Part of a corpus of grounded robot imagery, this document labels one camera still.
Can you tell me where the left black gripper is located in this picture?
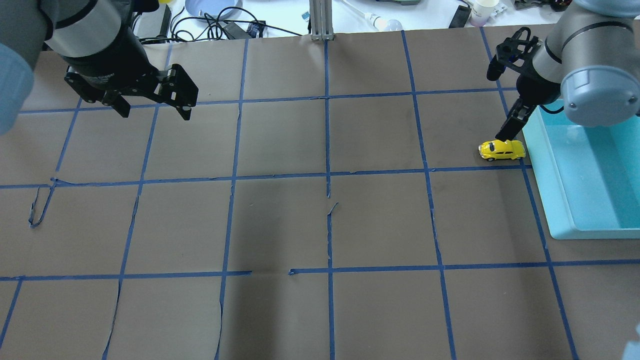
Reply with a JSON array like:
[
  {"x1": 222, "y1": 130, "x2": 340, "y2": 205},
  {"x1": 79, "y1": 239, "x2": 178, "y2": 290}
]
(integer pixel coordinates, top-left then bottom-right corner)
[{"x1": 64, "y1": 25, "x2": 199, "y2": 121}]

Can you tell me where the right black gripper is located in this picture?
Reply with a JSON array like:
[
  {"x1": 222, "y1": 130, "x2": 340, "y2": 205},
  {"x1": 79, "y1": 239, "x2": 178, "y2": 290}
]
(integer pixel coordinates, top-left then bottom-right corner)
[{"x1": 494, "y1": 74, "x2": 561, "y2": 142}]

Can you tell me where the yellow beetle toy car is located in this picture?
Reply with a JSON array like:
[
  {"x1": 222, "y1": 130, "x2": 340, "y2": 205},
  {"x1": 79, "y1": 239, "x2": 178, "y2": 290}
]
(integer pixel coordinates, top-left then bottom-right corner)
[{"x1": 478, "y1": 139, "x2": 527, "y2": 162}]

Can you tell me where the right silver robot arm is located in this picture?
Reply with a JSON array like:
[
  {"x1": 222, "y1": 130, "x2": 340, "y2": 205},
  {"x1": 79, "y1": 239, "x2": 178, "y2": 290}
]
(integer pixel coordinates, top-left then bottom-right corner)
[{"x1": 486, "y1": 0, "x2": 640, "y2": 141}]

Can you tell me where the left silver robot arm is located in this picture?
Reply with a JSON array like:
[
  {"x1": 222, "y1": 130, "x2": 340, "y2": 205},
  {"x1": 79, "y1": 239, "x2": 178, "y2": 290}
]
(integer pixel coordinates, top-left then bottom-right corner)
[{"x1": 0, "y1": 0, "x2": 199, "y2": 133}]

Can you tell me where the turquoise plastic bin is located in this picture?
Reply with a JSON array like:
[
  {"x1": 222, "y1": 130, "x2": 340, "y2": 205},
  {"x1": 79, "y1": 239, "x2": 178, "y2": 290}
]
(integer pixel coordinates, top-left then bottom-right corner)
[{"x1": 523, "y1": 109, "x2": 640, "y2": 240}]

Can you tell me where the blue plate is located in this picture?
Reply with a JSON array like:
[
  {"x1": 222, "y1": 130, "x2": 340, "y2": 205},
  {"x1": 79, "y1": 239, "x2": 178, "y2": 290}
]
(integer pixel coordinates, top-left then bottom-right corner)
[{"x1": 183, "y1": 0, "x2": 243, "y2": 20}]

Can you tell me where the lavender white cup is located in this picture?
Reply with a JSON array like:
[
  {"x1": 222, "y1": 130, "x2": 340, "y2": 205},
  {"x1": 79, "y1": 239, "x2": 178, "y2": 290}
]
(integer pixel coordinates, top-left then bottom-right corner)
[{"x1": 469, "y1": 0, "x2": 500, "y2": 27}]

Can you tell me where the black power adapter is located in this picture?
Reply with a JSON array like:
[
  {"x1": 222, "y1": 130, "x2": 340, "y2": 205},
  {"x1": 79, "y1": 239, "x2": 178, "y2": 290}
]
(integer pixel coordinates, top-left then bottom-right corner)
[{"x1": 448, "y1": 5, "x2": 472, "y2": 28}]

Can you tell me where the white light bulb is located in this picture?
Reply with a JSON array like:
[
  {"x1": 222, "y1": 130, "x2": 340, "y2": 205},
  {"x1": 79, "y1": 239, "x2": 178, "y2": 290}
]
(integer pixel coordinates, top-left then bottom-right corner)
[{"x1": 340, "y1": 0, "x2": 403, "y2": 32}]

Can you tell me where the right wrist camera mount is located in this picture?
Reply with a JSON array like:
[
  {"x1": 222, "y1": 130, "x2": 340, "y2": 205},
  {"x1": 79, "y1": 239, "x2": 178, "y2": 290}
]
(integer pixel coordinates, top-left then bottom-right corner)
[{"x1": 486, "y1": 26, "x2": 542, "y2": 82}]

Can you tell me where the aluminium frame post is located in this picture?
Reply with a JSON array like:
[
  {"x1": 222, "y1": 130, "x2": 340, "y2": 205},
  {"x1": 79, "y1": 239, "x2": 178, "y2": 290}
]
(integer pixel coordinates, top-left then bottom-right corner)
[{"x1": 309, "y1": 0, "x2": 335, "y2": 42}]

